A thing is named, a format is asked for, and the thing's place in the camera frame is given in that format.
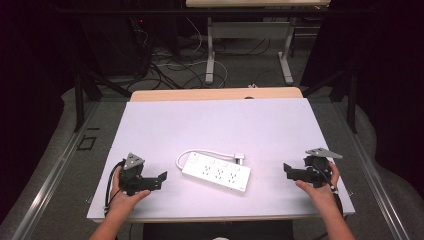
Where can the white metal desk frame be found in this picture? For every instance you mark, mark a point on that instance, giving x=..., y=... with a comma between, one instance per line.
x=246, y=30

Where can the white power strip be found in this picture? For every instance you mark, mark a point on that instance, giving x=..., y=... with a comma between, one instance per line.
x=216, y=171

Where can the black metal stand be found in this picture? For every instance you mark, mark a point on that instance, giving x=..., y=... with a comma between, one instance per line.
x=350, y=100
x=80, y=100

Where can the person's right hand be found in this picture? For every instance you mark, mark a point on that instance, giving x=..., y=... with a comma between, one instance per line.
x=323, y=196

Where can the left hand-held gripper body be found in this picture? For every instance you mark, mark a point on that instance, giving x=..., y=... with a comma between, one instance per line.
x=133, y=175

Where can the black computer tower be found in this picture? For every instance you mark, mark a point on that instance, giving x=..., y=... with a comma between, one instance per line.
x=113, y=46

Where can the person's left hand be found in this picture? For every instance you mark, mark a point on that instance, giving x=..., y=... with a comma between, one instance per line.
x=121, y=201

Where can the aluminium floor rail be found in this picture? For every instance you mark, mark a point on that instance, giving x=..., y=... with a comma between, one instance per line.
x=373, y=180
x=50, y=180

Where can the black floor hatch frame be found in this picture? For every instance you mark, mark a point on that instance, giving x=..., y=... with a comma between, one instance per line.
x=86, y=143

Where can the white table cover sheet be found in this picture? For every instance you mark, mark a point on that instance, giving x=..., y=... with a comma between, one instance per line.
x=216, y=126

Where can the wooden table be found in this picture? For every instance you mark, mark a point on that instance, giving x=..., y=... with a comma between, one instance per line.
x=200, y=95

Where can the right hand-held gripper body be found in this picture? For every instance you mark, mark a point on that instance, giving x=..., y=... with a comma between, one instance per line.
x=316, y=168

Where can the light desk top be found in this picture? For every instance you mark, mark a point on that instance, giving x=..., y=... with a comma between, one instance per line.
x=256, y=3

